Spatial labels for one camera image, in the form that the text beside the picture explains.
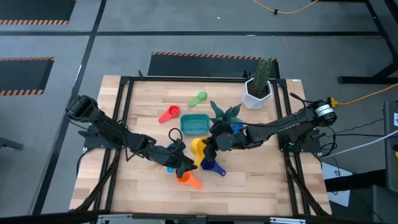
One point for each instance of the red plastic measuring cup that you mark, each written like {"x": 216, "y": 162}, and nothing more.
{"x": 173, "y": 111}

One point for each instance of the orange plastic measuring cup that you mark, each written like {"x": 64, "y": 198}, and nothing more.
{"x": 189, "y": 181}

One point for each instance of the green striped snake plant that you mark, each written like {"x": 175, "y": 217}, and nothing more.
{"x": 225, "y": 113}

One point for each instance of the grey equipment cabinet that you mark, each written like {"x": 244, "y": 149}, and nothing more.
{"x": 391, "y": 146}

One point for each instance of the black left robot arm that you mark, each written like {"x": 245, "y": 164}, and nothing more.
{"x": 109, "y": 127}

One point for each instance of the green plastic measuring cup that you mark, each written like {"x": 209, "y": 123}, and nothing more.
{"x": 202, "y": 96}

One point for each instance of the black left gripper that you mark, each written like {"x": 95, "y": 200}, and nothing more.
{"x": 168, "y": 155}

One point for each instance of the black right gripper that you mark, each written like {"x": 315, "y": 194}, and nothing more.
{"x": 230, "y": 137}

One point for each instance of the white hexagonal plant pot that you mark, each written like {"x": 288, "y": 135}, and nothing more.
{"x": 248, "y": 101}

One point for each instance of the black hazard-striped floor mat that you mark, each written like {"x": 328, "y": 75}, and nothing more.
{"x": 34, "y": 9}
{"x": 21, "y": 74}
{"x": 202, "y": 67}

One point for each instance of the teal plastic basket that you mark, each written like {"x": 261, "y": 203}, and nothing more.
{"x": 195, "y": 124}

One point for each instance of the green cactus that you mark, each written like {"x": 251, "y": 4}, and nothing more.
{"x": 261, "y": 74}

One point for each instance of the yellow plastic measuring cup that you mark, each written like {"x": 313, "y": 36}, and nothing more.
{"x": 197, "y": 147}

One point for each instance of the blue plastic measuring cup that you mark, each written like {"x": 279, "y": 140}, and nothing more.
{"x": 237, "y": 128}

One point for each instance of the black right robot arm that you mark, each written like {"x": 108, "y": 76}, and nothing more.
{"x": 280, "y": 124}

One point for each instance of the black metal desk leg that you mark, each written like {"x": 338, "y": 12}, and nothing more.
{"x": 377, "y": 25}

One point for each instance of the purple plastic measuring cup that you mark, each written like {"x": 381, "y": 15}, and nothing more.
{"x": 207, "y": 164}

